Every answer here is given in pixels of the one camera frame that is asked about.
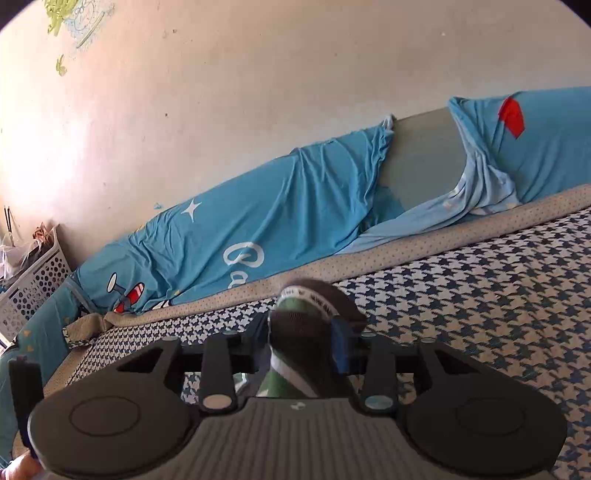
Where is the green brown striped shirt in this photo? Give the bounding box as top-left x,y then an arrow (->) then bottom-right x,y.
256,278 -> 367,399

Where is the houndstooth bed mat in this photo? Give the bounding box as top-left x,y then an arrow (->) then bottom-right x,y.
11,184 -> 591,480

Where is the white perforated laundry basket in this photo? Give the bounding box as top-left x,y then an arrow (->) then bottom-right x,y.
0,226 -> 71,346

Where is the blue cartoon airplane quilt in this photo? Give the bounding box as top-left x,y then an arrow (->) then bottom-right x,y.
1,87 -> 590,479

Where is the grey green headboard cushion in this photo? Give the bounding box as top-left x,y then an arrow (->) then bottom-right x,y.
366,108 -> 466,230

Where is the green cartoon wall sticker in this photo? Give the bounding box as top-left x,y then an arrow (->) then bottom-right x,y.
42,0 -> 115,78

